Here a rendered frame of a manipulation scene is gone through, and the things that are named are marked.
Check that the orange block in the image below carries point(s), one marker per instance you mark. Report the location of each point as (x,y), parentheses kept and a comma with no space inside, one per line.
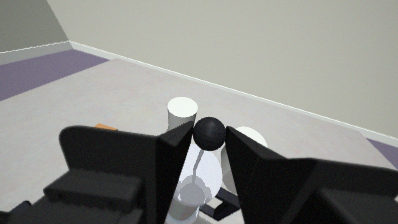
(104,127)

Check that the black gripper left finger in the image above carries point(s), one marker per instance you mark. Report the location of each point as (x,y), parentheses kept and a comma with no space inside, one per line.
(159,160)

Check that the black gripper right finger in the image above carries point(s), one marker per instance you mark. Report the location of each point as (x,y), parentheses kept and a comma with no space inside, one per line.
(271,188)

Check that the glass coffee press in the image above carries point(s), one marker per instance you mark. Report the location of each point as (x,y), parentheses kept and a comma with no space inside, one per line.
(201,178)

